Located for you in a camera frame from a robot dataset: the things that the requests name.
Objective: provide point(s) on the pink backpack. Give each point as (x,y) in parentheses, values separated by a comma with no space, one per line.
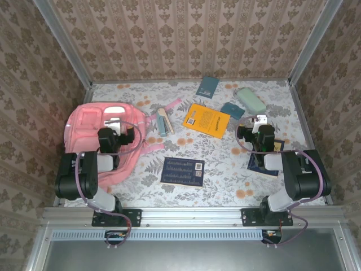
(84,121)

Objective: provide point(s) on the teal beige stapler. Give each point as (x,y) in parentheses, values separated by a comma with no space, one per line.
(163,124)

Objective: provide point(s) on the dark blue gold emblem book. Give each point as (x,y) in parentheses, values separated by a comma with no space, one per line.
(269,173)

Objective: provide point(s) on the mint green pencil case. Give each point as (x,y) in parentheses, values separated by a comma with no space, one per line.
(251,100)

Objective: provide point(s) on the small teal notebook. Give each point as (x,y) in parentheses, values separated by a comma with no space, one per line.
(232,110)

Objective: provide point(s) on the orange book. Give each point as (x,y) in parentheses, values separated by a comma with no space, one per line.
(206,120)

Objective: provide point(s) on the dark blue QR code book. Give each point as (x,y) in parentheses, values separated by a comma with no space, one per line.
(180,172)

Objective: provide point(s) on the teal booklet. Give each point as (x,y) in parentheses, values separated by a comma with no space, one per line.
(208,86)

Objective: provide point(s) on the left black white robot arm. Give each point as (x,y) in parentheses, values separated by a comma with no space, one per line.
(70,180)

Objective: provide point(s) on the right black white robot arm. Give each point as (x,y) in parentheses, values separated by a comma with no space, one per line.
(304,183)

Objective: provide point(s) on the grey metal sheet panel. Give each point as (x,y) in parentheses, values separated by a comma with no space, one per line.
(183,254)

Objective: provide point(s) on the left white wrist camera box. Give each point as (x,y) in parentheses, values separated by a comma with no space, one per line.
(114,124)

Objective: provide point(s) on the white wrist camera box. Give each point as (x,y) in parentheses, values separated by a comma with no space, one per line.
(261,119)
(114,124)

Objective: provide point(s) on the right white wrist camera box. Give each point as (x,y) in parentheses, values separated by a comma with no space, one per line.
(261,119)

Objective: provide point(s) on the aluminium side rail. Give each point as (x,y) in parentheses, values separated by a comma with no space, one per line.
(88,96)
(300,107)

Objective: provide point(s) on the left black mount plate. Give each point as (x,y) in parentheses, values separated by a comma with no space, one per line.
(132,217)

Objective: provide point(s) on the black mount plate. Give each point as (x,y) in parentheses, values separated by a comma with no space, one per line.
(132,217)
(249,217)

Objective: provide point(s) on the right black mount plate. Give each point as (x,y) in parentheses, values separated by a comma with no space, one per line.
(249,217)

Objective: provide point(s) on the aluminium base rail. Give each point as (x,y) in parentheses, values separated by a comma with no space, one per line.
(191,216)

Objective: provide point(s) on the aluminium frame post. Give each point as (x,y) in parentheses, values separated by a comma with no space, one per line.
(314,42)
(65,42)

